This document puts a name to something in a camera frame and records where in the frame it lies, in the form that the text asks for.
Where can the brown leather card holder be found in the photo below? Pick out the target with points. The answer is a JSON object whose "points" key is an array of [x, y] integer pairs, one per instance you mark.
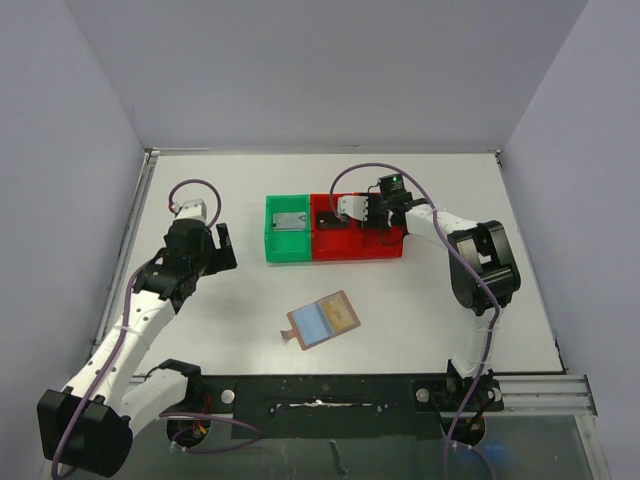
{"points": [[293, 334]]}

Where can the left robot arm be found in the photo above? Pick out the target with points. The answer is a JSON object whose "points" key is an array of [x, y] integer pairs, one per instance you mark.
{"points": [[90, 423]]}

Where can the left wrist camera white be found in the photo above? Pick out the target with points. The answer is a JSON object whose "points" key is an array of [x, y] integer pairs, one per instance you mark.
{"points": [[193, 210]]}

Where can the black credit card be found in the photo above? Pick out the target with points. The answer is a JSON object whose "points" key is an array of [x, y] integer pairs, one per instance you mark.
{"points": [[326, 220]]}

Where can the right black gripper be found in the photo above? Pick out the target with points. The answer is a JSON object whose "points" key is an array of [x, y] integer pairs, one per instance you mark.
{"points": [[375, 212]]}

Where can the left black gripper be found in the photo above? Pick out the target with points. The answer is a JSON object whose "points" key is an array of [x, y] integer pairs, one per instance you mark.
{"points": [[211, 251]]}

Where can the green plastic bin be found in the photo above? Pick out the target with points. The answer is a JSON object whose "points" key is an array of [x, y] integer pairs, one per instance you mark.
{"points": [[287, 231]]}

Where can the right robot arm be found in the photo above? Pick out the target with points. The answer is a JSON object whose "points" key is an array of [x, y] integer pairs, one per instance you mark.
{"points": [[482, 269]]}

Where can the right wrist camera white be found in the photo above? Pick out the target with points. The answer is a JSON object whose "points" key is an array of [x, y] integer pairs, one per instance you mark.
{"points": [[353, 207]]}

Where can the silver credit card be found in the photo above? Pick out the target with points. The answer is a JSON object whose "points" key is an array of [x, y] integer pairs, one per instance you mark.
{"points": [[289, 221]]}

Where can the red plastic double bin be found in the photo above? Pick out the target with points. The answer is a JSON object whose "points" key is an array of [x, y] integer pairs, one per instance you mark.
{"points": [[353, 243]]}

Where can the blue credit card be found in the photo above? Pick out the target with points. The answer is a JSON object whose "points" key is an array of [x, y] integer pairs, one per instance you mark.
{"points": [[311, 324]]}

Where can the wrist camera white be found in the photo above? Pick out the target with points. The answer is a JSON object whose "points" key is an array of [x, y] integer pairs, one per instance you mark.
{"points": [[353, 207], [193, 210]]}

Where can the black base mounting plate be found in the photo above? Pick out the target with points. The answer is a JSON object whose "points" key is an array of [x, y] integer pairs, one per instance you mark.
{"points": [[355, 406]]}

